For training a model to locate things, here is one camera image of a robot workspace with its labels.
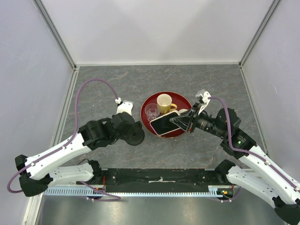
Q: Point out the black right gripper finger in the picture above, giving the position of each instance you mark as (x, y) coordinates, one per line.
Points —
(184, 117)
(181, 124)

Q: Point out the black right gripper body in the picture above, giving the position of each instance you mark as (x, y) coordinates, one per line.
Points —
(204, 121)

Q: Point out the smartphone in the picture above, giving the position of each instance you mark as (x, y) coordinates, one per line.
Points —
(162, 125)

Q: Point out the black phone stand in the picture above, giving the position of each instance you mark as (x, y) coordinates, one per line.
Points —
(135, 135)

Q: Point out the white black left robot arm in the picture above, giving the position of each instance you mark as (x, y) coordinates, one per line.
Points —
(44, 170)

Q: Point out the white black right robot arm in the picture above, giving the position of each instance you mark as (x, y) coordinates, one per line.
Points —
(269, 182)

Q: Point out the green mug white inside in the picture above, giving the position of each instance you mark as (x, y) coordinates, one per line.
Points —
(183, 110)

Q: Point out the yellow mug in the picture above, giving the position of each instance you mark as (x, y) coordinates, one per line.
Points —
(165, 103)

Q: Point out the clear faceted glass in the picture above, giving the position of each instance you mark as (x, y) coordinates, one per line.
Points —
(152, 111)

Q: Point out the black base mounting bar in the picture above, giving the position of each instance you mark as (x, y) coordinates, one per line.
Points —
(161, 180)

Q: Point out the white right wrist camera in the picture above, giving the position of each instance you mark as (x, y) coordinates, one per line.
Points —
(203, 97)

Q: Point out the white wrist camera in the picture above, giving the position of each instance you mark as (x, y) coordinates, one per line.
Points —
(124, 106)
(203, 97)

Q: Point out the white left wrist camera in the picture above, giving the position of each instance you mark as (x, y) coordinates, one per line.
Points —
(124, 106)

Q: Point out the grey slotted cable duct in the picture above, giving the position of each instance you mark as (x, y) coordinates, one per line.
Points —
(88, 192)

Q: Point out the aluminium rear frame rail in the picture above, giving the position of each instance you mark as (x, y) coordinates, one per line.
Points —
(156, 63)

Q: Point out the aluminium right frame post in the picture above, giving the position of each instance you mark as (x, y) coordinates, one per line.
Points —
(262, 26)

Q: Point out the aluminium frame post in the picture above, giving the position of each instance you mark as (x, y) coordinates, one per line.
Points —
(262, 26)
(55, 33)

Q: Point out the aluminium left frame post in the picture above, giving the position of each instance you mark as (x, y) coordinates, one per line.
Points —
(55, 33)

